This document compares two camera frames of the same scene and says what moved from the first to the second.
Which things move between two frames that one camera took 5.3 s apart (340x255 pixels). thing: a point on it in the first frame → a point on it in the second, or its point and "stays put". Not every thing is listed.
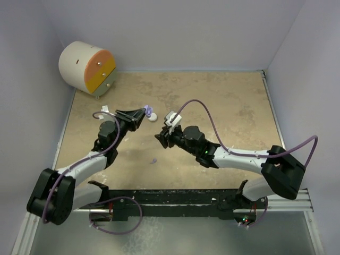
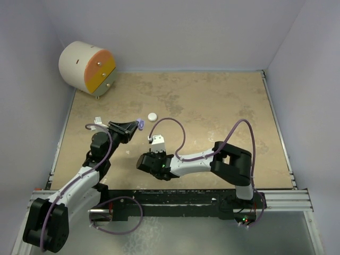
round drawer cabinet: (87, 67) stays put
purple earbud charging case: (149, 111) → (141, 124)
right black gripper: (165, 138) → (153, 154)
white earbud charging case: (153, 117) stays put
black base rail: (160, 204) stays put
